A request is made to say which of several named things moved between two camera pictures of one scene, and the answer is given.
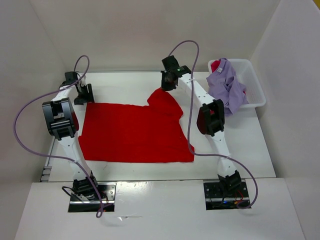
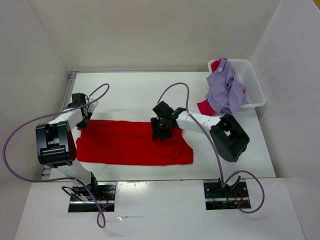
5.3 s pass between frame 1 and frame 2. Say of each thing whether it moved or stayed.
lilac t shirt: stayed
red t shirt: moved
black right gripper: moved
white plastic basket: stayed
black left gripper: moved
